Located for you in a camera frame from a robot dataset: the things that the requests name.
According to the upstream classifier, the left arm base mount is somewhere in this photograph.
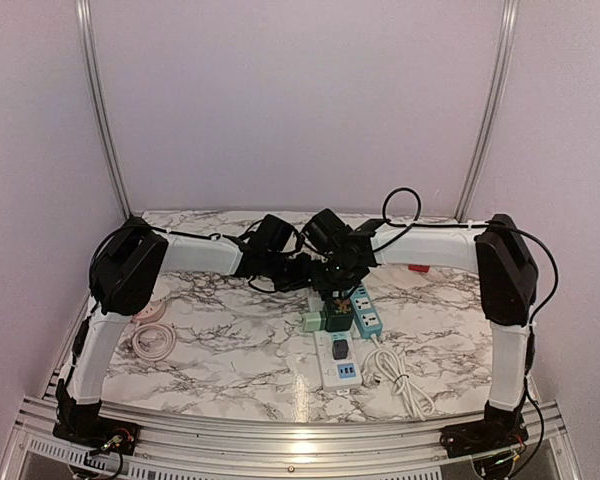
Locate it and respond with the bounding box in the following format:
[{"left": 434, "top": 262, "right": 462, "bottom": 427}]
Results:
[{"left": 52, "top": 392, "right": 139, "bottom": 455}]

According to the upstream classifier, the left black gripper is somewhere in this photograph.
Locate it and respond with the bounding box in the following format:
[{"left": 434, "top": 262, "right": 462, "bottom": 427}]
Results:
[{"left": 262, "top": 251, "right": 312, "bottom": 293}]

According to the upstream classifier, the small black usb charger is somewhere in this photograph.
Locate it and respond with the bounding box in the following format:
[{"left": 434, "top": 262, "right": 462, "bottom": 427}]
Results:
[{"left": 332, "top": 339, "right": 350, "bottom": 361}]

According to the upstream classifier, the dark green cube adapter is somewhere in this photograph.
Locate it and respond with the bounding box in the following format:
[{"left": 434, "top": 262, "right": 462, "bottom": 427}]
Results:
[{"left": 323, "top": 298, "right": 354, "bottom": 333}]

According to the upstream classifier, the aluminium post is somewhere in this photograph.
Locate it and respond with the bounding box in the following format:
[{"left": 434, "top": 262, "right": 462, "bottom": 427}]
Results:
[
  {"left": 454, "top": 0, "right": 520, "bottom": 222},
  {"left": 75, "top": 0, "right": 133, "bottom": 218}
]

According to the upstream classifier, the right aluminium post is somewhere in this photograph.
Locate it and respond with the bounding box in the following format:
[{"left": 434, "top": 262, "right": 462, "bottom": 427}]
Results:
[{"left": 454, "top": 0, "right": 520, "bottom": 222}]

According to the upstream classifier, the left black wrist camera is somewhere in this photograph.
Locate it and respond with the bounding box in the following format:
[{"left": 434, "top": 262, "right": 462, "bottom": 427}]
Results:
[{"left": 249, "top": 214, "right": 302, "bottom": 255}]

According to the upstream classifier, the teal power strip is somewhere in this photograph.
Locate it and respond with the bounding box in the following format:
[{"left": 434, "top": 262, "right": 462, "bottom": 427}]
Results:
[{"left": 349, "top": 284, "right": 383, "bottom": 340}]

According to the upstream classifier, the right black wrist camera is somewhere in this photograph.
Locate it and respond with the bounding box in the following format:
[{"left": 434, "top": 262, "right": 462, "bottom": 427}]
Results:
[{"left": 302, "top": 208, "right": 352, "bottom": 254}]

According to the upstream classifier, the beige round power strip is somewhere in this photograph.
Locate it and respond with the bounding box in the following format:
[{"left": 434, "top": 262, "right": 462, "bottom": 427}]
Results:
[{"left": 132, "top": 296, "right": 167, "bottom": 325}]

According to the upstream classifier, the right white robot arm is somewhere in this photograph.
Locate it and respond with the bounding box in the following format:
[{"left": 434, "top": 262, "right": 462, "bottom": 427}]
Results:
[{"left": 304, "top": 209, "right": 545, "bottom": 448}]

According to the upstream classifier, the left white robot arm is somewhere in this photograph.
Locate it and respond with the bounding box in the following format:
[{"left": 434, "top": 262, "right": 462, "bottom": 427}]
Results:
[{"left": 56, "top": 216, "right": 311, "bottom": 445}]

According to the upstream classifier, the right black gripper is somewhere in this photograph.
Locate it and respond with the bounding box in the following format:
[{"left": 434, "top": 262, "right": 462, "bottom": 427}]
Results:
[{"left": 308, "top": 255, "right": 361, "bottom": 294}]

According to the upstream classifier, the white teal strip cord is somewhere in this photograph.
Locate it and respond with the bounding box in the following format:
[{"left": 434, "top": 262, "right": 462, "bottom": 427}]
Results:
[{"left": 362, "top": 335, "right": 436, "bottom": 419}]

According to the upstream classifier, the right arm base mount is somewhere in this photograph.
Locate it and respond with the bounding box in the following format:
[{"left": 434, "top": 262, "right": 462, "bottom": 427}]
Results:
[{"left": 440, "top": 401, "right": 529, "bottom": 458}]

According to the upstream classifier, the left aluminium post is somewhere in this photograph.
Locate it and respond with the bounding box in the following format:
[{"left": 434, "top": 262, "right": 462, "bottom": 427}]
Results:
[{"left": 75, "top": 0, "right": 133, "bottom": 218}]

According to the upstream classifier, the aluminium front rail frame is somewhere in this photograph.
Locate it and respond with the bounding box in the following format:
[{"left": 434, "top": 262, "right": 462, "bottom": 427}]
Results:
[{"left": 0, "top": 395, "right": 584, "bottom": 479}]

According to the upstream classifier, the red cube socket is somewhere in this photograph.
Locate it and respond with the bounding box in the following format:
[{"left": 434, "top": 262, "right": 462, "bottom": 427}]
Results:
[{"left": 408, "top": 264, "right": 430, "bottom": 274}]

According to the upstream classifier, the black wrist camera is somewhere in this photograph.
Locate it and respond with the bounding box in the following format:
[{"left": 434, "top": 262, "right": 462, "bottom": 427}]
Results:
[
  {"left": 302, "top": 208, "right": 352, "bottom": 254},
  {"left": 249, "top": 214, "right": 302, "bottom": 255}
]

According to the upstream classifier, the light green plug adapter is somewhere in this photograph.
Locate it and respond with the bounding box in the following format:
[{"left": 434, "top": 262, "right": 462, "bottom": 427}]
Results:
[{"left": 302, "top": 311, "right": 326, "bottom": 332}]

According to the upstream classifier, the white long power strip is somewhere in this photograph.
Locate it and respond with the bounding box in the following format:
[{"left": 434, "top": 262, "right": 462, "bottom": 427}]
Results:
[{"left": 307, "top": 294, "right": 364, "bottom": 394}]

